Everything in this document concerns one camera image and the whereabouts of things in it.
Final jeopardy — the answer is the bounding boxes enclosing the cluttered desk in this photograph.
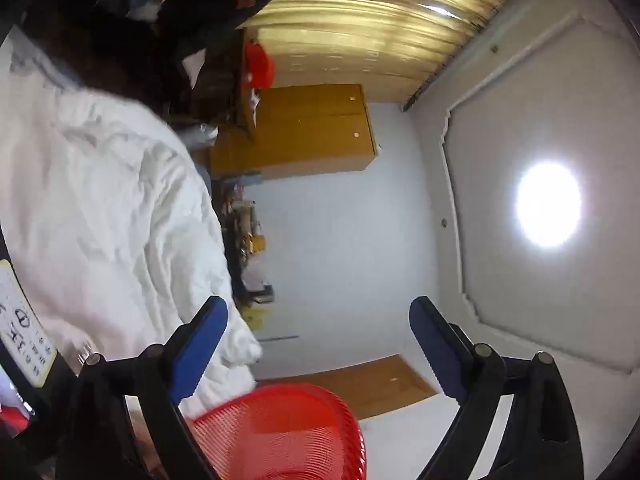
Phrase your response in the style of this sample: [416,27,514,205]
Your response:
[220,180,276,331]

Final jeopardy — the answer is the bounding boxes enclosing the red object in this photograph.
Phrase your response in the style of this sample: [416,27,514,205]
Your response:
[243,42,277,88]

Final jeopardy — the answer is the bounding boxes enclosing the wooden door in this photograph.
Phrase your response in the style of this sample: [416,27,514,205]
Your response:
[257,354,438,421]

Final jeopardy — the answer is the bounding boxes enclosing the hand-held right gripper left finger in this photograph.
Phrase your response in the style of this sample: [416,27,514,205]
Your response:
[55,296,231,480]

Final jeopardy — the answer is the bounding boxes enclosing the round ceiling lamp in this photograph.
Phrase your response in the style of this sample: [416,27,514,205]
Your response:
[516,161,583,248]

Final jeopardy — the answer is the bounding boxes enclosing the golden curtain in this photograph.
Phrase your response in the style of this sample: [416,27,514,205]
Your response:
[240,0,551,103]

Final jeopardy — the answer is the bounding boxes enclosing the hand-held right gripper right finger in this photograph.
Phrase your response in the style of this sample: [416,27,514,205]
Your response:
[409,296,586,480]

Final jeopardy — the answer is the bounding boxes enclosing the wooden wardrobe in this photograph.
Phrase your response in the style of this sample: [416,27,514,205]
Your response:
[210,84,382,182]

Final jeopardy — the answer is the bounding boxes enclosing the dark clothes pile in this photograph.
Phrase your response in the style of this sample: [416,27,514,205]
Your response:
[20,0,296,126]

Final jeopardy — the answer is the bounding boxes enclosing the white duvet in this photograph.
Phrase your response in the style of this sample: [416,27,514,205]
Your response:
[0,25,263,421]

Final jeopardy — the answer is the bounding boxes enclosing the red plastic mesh basket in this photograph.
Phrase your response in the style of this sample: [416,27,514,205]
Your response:
[190,384,366,480]

